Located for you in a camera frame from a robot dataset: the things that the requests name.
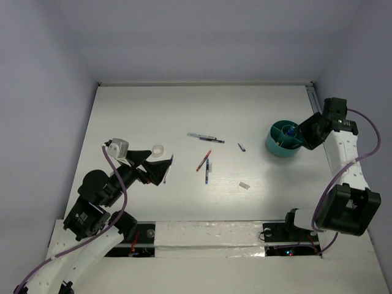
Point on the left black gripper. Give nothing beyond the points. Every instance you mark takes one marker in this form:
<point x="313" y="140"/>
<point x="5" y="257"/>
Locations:
<point x="156" y="169"/>

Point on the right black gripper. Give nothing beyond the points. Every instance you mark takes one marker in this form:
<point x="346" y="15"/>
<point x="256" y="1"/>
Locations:
<point x="310" y="142"/>

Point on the clear tape roll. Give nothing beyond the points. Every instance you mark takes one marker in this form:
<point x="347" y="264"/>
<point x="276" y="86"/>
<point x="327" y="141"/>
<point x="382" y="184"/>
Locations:
<point x="157" y="151"/>

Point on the blue grip clear pen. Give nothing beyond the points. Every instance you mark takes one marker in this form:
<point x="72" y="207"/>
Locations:
<point x="168" y="169"/>

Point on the correction fluid bottle blue cap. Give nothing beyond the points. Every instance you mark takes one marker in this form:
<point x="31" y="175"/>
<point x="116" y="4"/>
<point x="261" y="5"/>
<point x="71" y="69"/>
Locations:
<point x="291" y="132"/>

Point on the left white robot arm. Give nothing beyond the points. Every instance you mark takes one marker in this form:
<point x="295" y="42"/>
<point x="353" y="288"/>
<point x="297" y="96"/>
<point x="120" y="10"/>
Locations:
<point x="97" y="222"/>

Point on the teal round organizer container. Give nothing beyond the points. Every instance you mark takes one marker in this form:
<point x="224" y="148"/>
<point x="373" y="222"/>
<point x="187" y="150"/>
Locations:
<point x="289" y="146"/>

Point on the red pen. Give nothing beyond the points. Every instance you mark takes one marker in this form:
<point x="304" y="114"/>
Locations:
<point x="203" y="161"/>

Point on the blue pen with clip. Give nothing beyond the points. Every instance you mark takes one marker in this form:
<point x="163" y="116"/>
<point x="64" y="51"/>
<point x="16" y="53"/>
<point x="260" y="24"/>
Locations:
<point x="208" y="170"/>

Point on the dark blue pen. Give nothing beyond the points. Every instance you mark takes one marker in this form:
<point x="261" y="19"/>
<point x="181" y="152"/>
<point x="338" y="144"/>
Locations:
<point x="212" y="140"/>

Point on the small blue pen cap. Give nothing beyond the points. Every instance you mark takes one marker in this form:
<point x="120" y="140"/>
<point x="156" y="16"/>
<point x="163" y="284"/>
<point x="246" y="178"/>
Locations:
<point x="242" y="148"/>

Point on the small white cap piece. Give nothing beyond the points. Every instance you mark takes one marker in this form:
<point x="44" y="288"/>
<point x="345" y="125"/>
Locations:
<point x="244" y="186"/>

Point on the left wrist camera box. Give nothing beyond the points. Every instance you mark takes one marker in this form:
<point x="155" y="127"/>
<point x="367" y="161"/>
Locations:
<point x="117" y="148"/>

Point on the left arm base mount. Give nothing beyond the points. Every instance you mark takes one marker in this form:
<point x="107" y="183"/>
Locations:
<point x="140" y="246"/>

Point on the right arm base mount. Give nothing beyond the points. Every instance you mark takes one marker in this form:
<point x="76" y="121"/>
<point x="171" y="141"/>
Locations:
<point x="284" y="239"/>

